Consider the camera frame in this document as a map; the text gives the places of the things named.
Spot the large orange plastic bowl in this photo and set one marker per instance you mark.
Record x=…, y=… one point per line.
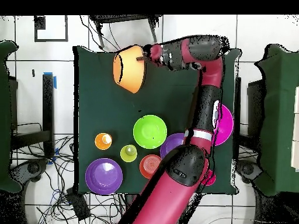
x=130, y=74

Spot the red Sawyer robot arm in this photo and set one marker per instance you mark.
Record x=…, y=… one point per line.
x=168, y=198

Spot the black metal stand legs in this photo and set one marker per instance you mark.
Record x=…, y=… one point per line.
x=121, y=18

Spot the dark green table cloth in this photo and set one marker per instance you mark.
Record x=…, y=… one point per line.
x=105, y=105

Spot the green plastic bowl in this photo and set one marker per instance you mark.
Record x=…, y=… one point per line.
x=149, y=131

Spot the blue tape strip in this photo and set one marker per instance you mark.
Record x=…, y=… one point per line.
x=56, y=151
x=55, y=81

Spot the purple plastic bowl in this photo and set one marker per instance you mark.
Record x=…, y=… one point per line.
x=171, y=144
x=104, y=176

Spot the orange plastic cup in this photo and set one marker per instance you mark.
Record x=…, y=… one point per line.
x=101, y=142

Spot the yellow plastic cup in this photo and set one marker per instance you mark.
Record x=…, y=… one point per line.
x=127, y=155

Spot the large pink plastic bowl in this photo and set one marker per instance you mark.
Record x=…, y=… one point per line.
x=225, y=126

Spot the black metal floor stand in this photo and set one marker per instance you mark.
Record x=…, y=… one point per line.
x=255, y=109
x=48, y=105

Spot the small red-orange plastic bowl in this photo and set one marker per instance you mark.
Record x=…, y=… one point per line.
x=149, y=165

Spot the small black floor object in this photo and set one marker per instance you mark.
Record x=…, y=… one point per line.
x=33, y=73

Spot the red plastic cup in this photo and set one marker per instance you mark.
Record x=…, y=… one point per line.
x=210, y=179

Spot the green cloth covered table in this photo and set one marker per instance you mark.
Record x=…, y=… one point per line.
x=280, y=116
x=4, y=116

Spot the black office chair base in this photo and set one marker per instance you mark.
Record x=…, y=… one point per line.
x=32, y=168
x=247, y=169

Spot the black power box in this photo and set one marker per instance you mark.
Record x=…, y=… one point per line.
x=78, y=204

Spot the black square frame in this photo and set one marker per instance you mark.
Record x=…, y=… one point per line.
x=39, y=23

